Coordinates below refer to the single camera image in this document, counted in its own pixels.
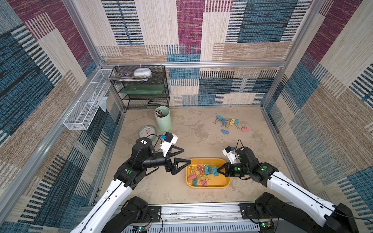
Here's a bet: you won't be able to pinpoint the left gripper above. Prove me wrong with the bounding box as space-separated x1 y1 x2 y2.
140 145 189 176

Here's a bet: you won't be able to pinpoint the teal binder clip carried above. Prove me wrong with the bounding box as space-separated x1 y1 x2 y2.
204 165 213 175

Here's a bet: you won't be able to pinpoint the yellow binder clip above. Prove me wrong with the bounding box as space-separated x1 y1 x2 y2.
229 118 237 125
188 166 198 174

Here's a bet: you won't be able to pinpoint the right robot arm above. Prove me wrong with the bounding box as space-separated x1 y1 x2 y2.
217 147 358 233

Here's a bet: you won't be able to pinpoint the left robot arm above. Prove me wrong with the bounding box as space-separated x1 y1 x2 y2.
72 132 191 233

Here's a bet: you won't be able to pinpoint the blue binder clip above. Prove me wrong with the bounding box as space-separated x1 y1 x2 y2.
221 129 229 137

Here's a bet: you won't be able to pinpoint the yellow binder clip on table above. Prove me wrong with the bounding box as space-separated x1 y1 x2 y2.
229 118 237 125

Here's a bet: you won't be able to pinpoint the green round clock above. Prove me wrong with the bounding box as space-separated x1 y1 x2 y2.
139 125 157 142

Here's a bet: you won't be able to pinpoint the green pen cup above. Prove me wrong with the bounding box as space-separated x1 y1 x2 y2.
154 106 172 132

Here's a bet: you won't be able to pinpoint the white oval device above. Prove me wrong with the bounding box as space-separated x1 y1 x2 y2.
134 68 152 78

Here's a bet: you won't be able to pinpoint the magazines on shelf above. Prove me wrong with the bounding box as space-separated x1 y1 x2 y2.
106 72 153 82

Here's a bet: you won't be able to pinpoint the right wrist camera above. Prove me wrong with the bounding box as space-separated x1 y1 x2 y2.
222 146 239 165

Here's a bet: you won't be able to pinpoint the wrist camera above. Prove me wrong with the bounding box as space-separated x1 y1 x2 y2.
222 146 239 165
160 132 178 157

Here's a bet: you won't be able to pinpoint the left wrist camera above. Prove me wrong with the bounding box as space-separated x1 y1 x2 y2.
160 132 178 157

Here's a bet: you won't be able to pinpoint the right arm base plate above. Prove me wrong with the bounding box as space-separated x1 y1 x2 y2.
239 203 280 221

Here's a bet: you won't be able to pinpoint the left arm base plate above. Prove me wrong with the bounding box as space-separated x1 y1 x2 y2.
119 206 162 224

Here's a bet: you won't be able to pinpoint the black wire shelf rack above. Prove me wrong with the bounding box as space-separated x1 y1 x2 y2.
109 65 170 110

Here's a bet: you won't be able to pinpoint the white wire wall basket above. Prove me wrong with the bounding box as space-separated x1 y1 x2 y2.
64 69 112 131

